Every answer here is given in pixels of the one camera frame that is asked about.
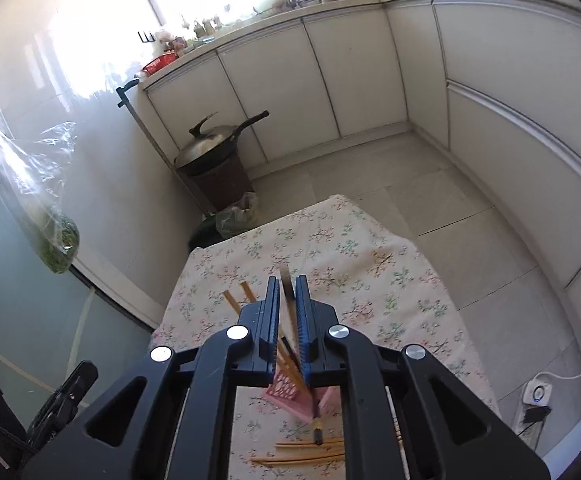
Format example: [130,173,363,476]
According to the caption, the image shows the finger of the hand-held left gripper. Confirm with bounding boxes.
[25,360,100,449]

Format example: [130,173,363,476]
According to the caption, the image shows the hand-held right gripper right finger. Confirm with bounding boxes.
[295,275,552,480]

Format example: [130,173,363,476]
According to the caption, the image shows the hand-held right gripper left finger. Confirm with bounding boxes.
[20,276,282,480]

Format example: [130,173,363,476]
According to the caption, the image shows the pink perforated utensil holder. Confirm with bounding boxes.
[262,370,342,419]

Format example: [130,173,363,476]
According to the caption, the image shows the black chopstick with gold band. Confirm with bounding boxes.
[279,266,324,447]

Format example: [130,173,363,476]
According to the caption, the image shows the row of bamboo chopsticks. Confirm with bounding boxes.
[222,281,402,468]

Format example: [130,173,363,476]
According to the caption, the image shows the floral tablecloth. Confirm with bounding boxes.
[150,193,502,480]

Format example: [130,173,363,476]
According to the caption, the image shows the frosted glass sliding door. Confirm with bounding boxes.
[0,150,157,466]

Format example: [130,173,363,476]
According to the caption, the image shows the clear plastic bag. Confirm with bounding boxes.
[214,191,262,241]

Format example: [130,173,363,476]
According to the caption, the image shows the brown bucket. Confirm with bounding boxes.
[185,152,252,213]

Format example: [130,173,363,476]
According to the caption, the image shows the plastic bag of green vegetables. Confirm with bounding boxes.
[0,87,82,276]

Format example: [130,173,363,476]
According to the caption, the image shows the steel wok lid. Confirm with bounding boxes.
[174,111,237,167]

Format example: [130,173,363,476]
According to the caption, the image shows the black wok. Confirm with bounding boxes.
[173,110,270,177]

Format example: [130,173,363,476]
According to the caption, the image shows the white power strip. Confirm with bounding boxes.
[512,371,555,442]

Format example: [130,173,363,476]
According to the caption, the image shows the black metal stand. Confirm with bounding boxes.
[116,78,207,217]

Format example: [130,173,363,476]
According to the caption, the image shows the red basket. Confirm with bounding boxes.
[142,52,179,74]

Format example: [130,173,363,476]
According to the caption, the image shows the white kitchen cabinets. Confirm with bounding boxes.
[143,0,581,411]

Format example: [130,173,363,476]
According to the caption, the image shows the row of small bottles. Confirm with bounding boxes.
[180,14,224,41]

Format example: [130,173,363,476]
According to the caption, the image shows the white cable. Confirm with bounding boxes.
[533,330,581,382]

